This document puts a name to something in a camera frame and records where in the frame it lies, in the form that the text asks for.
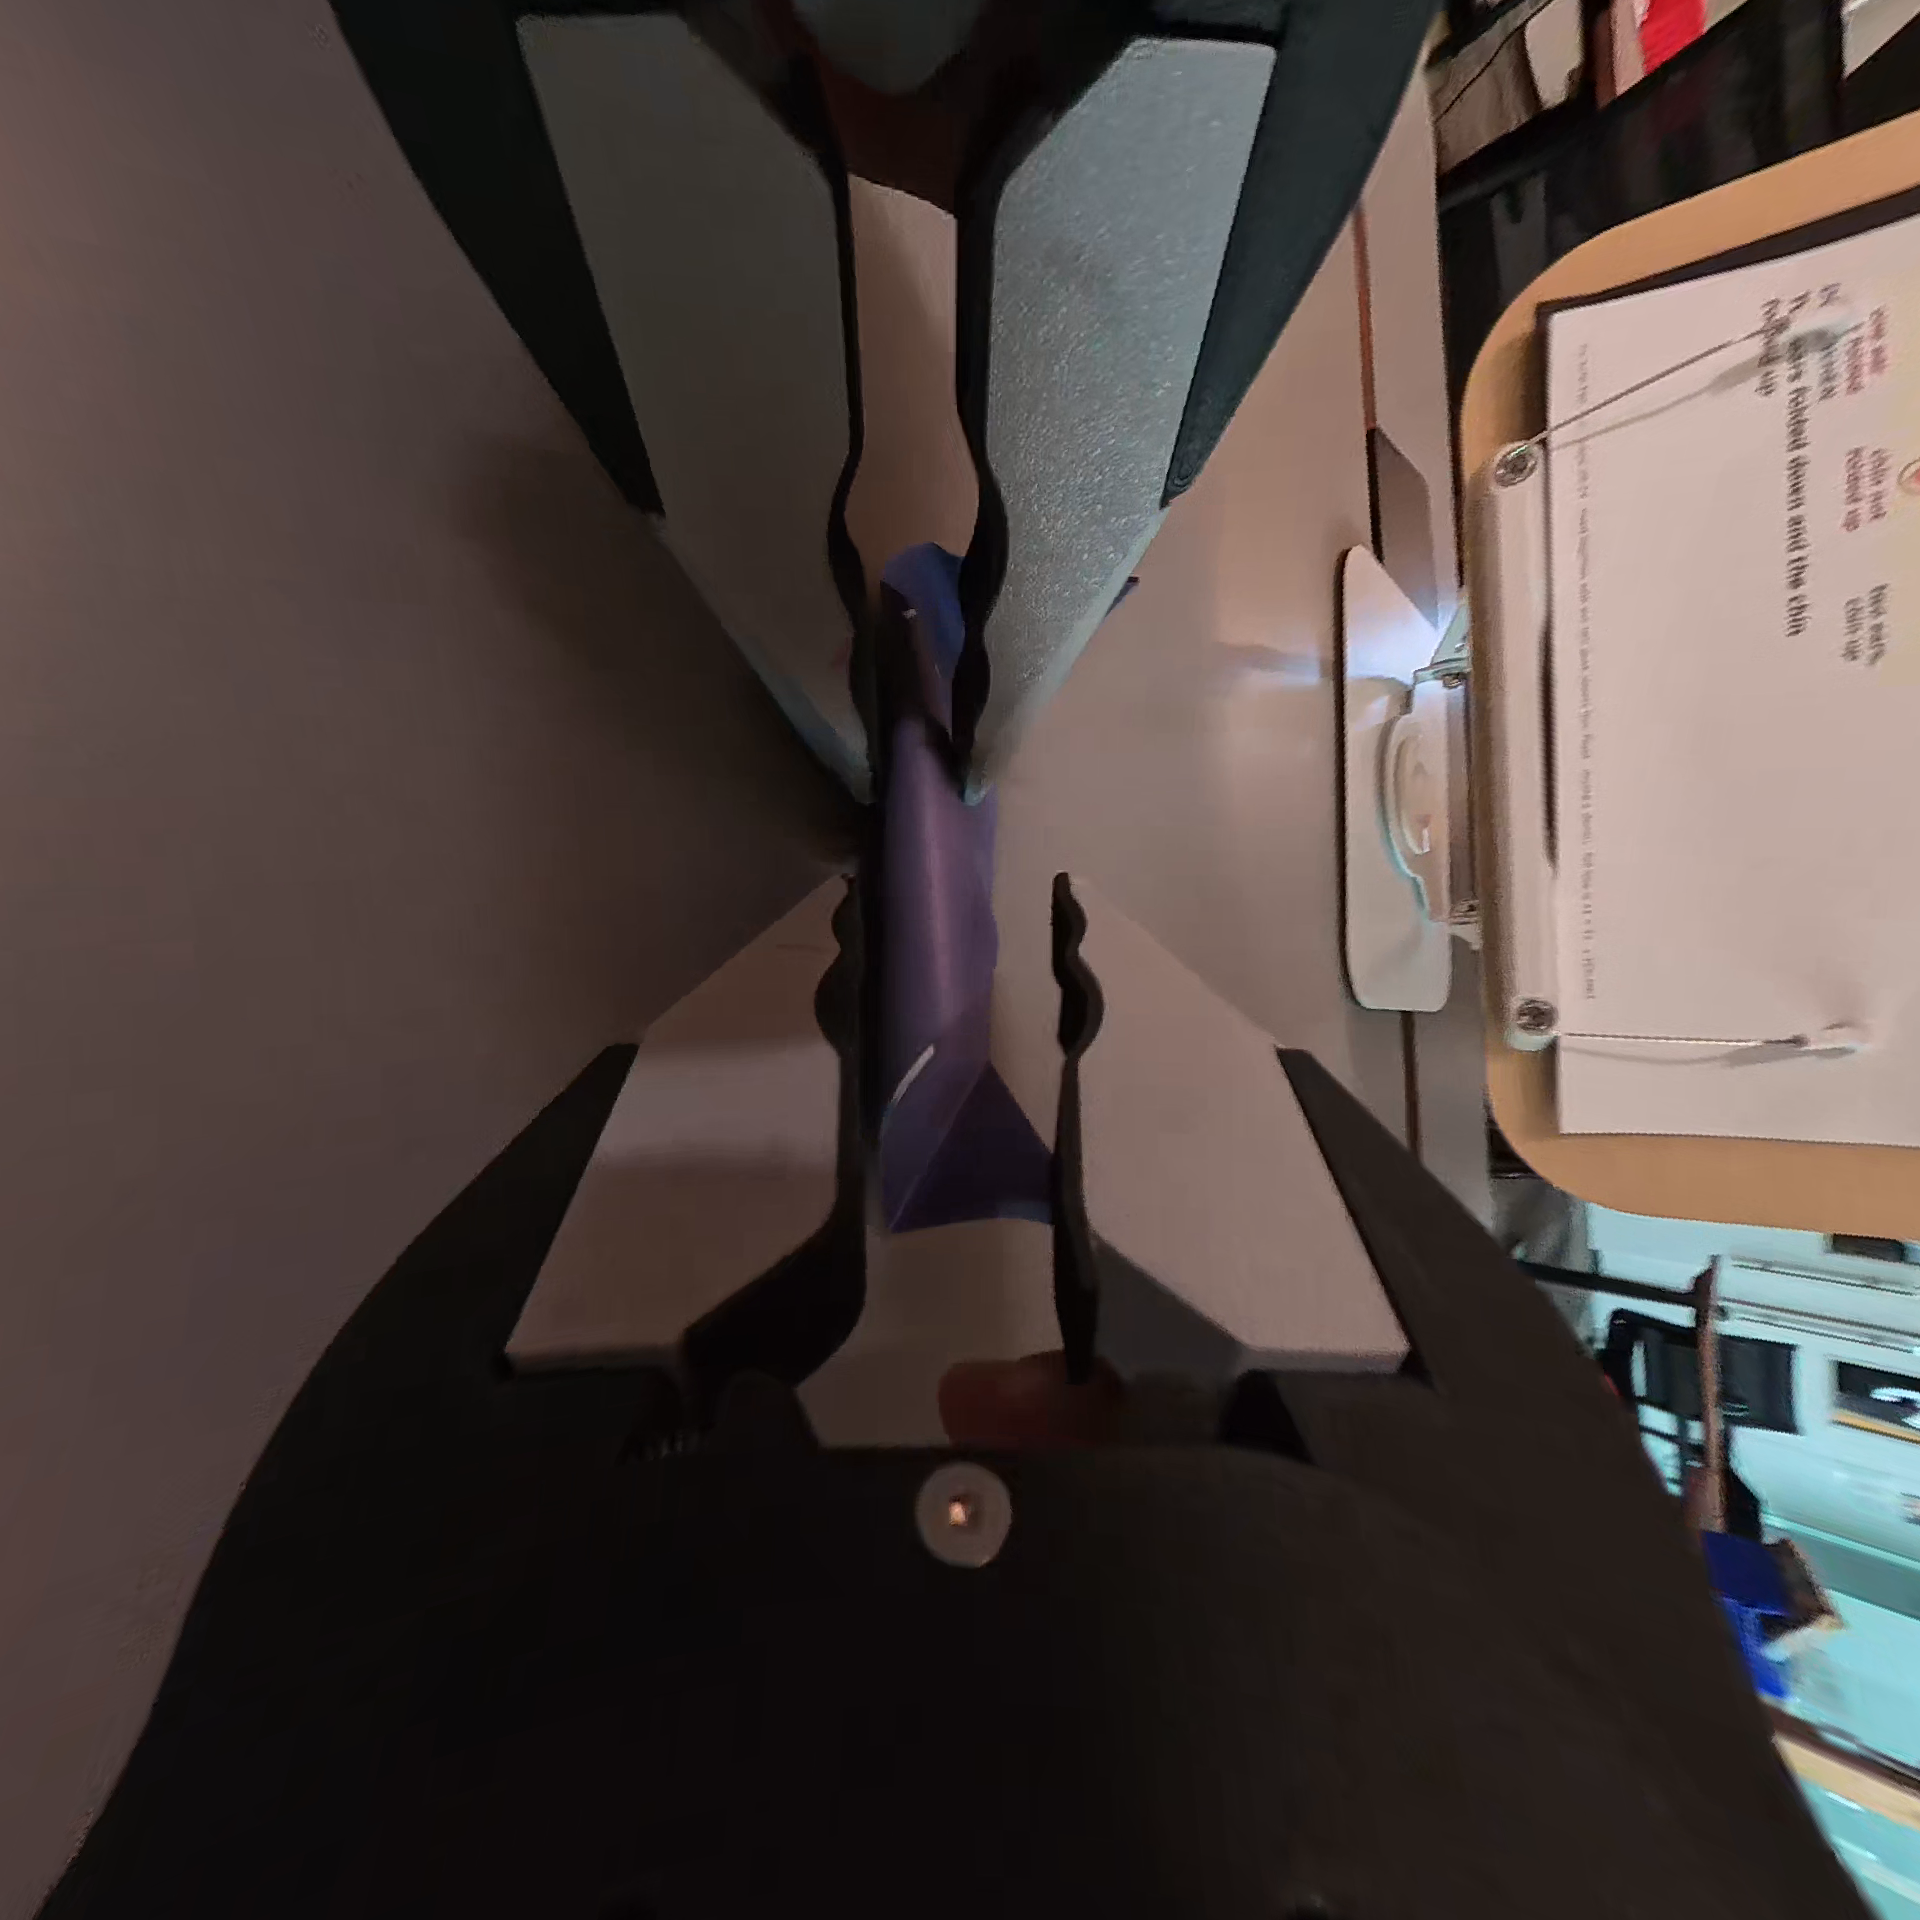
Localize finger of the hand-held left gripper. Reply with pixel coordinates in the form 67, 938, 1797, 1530
948, 36, 1281, 809
514, 12, 885, 809

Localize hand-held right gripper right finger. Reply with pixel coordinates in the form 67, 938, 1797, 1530
1046, 872, 1430, 1385

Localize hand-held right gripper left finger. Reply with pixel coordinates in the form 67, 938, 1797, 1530
498, 872, 876, 1412

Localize purple paper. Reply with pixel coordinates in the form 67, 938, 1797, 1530
874, 544, 1055, 1233

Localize dark storage rack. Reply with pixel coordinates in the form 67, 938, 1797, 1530
1422, 0, 1920, 294

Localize wooden board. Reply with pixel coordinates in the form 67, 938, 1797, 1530
1459, 111, 1920, 1249

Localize printed instruction sheet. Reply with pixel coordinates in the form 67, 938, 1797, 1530
1543, 209, 1920, 1142

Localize white appliance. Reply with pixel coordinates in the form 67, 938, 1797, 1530
1575, 1215, 1920, 1509

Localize blue box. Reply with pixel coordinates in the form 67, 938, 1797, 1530
1707, 1527, 1844, 1710

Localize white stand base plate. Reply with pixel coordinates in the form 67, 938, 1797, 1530
1338, 544, 1469, 1016

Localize white stand bracket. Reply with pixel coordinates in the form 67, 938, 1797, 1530
1411, 438, 1566, 1055

